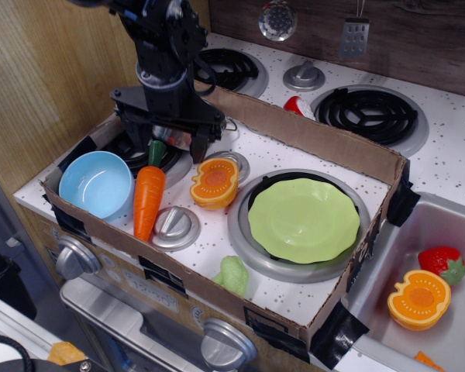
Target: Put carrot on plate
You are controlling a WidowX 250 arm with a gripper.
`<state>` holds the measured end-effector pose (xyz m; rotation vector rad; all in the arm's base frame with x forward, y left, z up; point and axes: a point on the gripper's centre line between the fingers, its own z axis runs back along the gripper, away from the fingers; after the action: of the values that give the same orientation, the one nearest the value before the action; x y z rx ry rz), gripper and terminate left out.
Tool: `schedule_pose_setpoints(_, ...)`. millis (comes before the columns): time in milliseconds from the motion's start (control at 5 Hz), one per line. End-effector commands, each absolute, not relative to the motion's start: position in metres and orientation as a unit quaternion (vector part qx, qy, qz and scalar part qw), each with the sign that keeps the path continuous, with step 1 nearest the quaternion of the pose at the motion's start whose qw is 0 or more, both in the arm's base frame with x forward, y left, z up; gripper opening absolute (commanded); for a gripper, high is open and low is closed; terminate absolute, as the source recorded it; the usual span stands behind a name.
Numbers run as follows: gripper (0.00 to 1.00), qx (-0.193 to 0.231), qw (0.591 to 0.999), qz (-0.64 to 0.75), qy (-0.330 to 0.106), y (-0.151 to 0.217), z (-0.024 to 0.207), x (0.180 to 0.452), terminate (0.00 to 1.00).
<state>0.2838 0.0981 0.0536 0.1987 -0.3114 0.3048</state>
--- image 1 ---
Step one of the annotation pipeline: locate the small orange toy piece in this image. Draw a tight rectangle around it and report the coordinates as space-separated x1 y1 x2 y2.
415 351 445 372

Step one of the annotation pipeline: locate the orange toy carrot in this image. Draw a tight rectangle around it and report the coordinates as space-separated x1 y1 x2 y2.
133 140 166 242

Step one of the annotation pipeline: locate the silver stove knob middle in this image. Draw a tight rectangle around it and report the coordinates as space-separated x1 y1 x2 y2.
205 150 250 184

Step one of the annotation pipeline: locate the light green plastic plate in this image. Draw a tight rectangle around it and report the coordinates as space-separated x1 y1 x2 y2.
248 178 360 264

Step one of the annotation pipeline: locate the black coil burner rear right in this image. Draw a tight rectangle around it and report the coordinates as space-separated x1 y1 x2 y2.
311 84 429 157

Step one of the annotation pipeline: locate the silver stove knob front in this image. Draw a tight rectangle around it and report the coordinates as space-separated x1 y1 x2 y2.
149 206 201 252

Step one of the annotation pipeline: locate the silver hanging strainer ladle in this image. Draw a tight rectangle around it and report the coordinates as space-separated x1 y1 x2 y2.
258 1 298 42

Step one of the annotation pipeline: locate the black coil burner front left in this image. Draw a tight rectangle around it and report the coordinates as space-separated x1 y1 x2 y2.
102 132 193 190

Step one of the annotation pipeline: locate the stainless steel pot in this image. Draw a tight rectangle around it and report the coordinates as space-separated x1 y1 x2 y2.
152 125 191 151

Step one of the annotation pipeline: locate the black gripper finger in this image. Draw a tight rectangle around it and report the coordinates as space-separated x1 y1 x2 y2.
123 118 153 152
191 130 209 164

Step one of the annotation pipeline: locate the light green toy broccoli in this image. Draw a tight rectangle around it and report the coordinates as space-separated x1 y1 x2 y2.
212 256 250 297

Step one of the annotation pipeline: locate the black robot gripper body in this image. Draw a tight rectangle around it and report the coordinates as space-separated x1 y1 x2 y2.
110 81 225 142

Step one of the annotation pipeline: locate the orange cloth lower left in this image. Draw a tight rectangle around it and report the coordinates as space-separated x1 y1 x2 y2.
46 341 86 366

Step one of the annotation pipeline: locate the brown cardboard fence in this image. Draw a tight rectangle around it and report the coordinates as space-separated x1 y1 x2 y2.
43 88 408 371

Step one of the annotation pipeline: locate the metal sink basin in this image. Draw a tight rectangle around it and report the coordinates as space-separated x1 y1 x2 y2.
340 193 465 371

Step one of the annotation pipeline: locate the silver burner ring under plate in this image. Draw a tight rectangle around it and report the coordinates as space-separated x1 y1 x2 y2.
226 168 372 284

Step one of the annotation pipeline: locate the silver oven dial left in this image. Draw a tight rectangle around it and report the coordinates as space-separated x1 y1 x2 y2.
55 235 102 281

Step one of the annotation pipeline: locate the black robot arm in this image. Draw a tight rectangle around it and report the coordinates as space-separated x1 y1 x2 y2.
75 1 226 164

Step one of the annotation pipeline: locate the silver oven dial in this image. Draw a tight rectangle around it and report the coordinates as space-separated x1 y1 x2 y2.
201 318 257 371
55 235 102 281

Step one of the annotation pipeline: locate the silver hanging spatula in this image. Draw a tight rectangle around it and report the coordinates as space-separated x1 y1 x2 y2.
339 0 370 59

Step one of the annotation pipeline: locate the black coil burner rear left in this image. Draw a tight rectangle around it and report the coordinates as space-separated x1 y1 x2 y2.
199 48 269 98

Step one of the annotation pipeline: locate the red toy strawberry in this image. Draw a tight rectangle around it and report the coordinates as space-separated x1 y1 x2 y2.
418 246 465 286

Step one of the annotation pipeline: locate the silver oven dial right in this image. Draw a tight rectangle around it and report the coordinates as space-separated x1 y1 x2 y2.
201 318 257 371

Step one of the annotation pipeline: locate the silver oven door handle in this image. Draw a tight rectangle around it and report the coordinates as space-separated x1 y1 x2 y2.
60 278 207 371

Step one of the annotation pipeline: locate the black cable lower left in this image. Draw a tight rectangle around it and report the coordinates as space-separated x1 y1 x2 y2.
0 333 36 372

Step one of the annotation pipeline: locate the red white toy mushroom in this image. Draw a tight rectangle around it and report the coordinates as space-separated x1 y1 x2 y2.
283 96 315 120

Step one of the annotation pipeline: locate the light blue plastic bowl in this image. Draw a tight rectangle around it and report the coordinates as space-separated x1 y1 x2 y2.
59 151 135 222

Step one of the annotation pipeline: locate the black coil burner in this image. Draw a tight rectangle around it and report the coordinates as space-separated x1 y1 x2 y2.
311 84 429 157
102 132 193 190
199 48 269 98

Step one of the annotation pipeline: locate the orange pumpkin half in sink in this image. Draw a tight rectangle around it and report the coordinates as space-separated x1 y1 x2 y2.
387 270 452 331

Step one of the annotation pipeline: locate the orange toy pumpkin half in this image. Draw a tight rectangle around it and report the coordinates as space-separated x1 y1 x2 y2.
190 157 239 210

